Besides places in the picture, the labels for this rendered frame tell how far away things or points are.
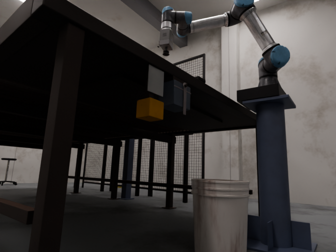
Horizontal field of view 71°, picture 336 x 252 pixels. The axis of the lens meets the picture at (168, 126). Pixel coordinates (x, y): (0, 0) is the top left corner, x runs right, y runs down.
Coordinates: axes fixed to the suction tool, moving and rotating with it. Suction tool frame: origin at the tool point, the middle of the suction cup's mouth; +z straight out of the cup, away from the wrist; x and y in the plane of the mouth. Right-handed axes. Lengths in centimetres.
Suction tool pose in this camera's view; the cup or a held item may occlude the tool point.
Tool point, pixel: (165, 54)
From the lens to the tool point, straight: 153.1
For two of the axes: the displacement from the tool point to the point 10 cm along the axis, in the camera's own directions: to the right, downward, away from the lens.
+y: -3.0, -1.9, -9.3
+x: 9.5, -0.2, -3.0
